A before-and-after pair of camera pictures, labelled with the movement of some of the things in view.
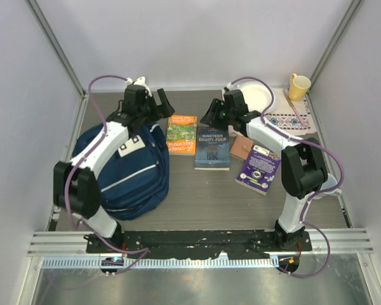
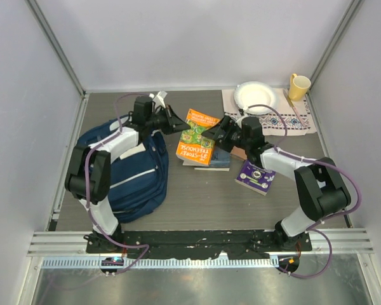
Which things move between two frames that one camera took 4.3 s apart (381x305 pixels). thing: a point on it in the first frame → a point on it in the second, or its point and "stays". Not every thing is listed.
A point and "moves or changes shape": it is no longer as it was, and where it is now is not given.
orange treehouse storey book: (181, 135) moves or changes shape
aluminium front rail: (343, 241) stays
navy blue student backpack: (136, 180) stays
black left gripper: (163, 110) → (175, 124)
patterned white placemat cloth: (284, 117) stays
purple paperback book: (259, 169) stays
